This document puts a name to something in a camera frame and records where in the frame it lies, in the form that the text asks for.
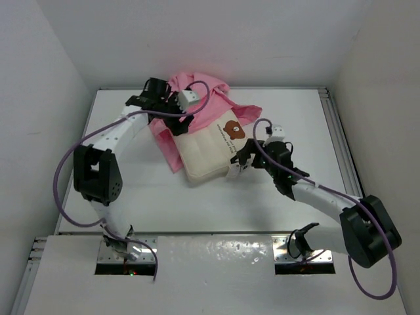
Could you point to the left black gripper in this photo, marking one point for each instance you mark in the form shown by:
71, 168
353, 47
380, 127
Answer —
178, 126

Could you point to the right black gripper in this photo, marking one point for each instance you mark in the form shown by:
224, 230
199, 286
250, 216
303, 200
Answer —
243, 154

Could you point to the pink pillowcase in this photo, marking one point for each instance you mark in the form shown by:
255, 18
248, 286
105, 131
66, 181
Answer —
214, 98

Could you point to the cream pillow with bear print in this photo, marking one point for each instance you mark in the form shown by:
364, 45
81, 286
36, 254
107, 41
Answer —
207, 153

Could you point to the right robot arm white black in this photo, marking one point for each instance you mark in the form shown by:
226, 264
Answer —
366, 232

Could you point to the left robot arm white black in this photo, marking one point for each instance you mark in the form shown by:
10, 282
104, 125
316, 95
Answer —
97, 176

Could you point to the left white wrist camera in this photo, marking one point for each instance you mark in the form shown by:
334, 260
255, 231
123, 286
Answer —
187, 99

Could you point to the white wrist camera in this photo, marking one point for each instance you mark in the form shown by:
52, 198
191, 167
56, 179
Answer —
187, 99
275, 133

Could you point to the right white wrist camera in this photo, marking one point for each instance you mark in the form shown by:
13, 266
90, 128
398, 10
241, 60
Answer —
275, 133

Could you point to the aluminium table frame rail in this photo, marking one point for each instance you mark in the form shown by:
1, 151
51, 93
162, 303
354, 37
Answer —
343, 154

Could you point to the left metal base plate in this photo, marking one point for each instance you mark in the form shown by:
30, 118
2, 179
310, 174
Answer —
117, 252

